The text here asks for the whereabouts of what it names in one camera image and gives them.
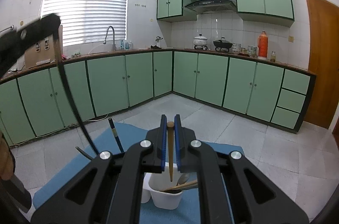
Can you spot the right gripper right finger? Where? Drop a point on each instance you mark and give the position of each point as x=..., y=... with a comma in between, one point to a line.
x=232, y=189

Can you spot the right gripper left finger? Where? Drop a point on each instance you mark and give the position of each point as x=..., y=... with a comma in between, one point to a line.
x=109, y=188

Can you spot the bamboo chopstick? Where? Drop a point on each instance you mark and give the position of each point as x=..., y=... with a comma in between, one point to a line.
x=170, y=140
x=182, y=187

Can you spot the black chopstick gold band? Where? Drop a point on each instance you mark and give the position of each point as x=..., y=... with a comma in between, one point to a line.
x=115, y=134
x=63, y=78

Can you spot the grey metal chopstick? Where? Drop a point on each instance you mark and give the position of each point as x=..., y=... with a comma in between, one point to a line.
x=83, y=153

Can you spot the slim silver spoon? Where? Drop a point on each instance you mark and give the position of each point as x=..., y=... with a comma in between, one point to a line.
x=183, y=179

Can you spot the green lower kitchen cabinets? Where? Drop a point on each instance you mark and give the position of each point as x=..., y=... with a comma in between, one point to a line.
x=34, y=104

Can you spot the person's left hand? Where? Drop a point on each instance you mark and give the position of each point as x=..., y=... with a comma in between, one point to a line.
x=7, y=161

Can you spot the cardboard box with label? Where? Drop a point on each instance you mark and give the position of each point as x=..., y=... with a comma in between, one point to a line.
x=43, y=52

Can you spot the blue tablecloth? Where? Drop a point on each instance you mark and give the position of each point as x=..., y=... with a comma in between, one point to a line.
x=128, y=135

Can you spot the pink cloth on counter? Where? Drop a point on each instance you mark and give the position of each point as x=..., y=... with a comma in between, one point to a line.
x=63, y=56

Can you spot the white double utensil holder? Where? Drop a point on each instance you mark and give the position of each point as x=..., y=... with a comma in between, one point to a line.
x=155, y=184

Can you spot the white window blinds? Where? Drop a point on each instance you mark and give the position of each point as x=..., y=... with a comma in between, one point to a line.
x=86, y=21

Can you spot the small glass jar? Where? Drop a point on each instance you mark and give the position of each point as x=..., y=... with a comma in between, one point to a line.
x=273, y=56

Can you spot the patterned ceramic jar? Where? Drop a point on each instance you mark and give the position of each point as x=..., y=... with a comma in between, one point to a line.
x=252, y=51
x=236, y=48

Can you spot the black wok with lid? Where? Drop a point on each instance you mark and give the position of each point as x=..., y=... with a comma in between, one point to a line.
x=222, y=45

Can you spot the orange thermos flask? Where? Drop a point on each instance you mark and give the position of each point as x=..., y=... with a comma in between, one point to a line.
x=262, y=44

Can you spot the wooden door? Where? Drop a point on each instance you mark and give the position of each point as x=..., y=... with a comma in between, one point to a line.
x=323, y=61

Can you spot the black range hood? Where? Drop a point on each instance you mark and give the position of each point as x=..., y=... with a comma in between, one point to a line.
x=210, y=6

